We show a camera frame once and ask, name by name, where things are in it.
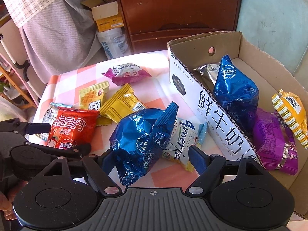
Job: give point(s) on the small open cardboard box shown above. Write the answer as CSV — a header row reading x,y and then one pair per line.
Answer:
x,y
105,12

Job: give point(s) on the blue foil chip bag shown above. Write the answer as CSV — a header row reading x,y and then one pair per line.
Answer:
x,y
142,142
234,96

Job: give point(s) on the white blue snack packet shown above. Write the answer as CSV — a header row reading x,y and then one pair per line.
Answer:
x,y
182,142

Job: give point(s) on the white plastic bag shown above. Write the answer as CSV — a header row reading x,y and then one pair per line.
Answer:
x,y
113,43

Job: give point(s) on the purple snack bag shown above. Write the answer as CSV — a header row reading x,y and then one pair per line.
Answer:
x,y
272,137

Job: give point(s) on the brown wooden cabinet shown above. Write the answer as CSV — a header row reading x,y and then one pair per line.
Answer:
x,y
178,12

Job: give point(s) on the person's left hand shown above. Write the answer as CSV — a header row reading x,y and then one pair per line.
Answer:
x,y
6,207

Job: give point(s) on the magenta white snack packet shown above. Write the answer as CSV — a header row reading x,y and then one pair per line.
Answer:
x,y
125,75

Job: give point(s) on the silver foil snack bag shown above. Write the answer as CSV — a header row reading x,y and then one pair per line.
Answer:
x,y
209,74

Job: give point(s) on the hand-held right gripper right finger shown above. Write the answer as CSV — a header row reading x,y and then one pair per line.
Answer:
x,y
196,157

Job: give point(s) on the red noodle snack packet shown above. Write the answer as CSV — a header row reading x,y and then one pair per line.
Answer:
x,y
69,127

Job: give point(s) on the white printed cardboard box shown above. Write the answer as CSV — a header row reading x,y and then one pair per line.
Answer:
x,y
264,60

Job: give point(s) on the yellow waffle packet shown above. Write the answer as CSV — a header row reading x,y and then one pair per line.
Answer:
x,y
91,96

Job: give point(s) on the yellow snack packet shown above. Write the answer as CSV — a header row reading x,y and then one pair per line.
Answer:
x,y
122,105
104,121

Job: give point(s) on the yellow white chip bag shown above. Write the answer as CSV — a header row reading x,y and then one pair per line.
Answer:
x,y
292,110

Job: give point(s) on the light blue sofa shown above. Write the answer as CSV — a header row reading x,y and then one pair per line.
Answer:
x,y
272,16

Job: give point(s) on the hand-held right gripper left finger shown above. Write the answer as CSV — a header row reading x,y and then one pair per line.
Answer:
x,y
96,170

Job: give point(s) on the bamboo shelf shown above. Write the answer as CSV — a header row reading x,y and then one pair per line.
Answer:
x,y
7,73

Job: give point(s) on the white cartoon snack packet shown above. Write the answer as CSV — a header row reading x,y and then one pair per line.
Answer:
x,y
51,114

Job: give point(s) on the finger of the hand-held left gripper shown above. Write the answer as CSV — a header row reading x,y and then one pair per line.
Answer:
x,y
38,127
72,154

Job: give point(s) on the grey checked curtain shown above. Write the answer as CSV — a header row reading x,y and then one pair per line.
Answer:
x,y
53,33

